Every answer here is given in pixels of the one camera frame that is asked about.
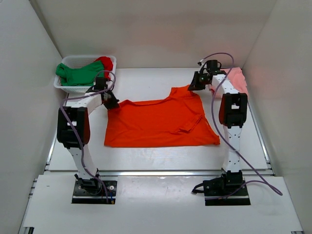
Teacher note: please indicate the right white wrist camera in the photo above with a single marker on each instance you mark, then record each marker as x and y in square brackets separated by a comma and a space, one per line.
[201, 62]

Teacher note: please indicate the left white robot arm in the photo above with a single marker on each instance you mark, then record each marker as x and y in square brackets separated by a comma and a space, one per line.
[73, 128]

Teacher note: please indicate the pink folded t-shirt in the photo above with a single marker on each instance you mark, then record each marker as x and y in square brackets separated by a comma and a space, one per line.
[236, 78]

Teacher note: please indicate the red t-shirt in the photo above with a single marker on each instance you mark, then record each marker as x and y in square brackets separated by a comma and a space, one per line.
[107, 64]

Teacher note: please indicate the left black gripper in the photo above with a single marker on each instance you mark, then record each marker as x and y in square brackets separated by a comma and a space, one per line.
[113, 105]

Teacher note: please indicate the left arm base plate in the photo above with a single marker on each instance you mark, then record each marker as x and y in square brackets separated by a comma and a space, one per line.
[91, 191]

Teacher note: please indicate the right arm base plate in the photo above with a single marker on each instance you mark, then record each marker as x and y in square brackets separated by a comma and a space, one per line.
[227, 189]

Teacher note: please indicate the green t-shirt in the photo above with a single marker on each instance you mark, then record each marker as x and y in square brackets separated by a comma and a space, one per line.
[83, 76]

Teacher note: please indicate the orange t-shirt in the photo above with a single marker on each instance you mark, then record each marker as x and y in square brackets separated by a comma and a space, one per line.
[177, 120]

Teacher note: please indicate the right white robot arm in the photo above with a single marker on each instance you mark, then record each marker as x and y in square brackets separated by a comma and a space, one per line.
[232, 114]

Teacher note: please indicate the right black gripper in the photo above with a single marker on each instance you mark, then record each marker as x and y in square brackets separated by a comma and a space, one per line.
[195, 85]

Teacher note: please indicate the white plastic basket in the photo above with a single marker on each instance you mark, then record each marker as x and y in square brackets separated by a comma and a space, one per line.
[78, 61]

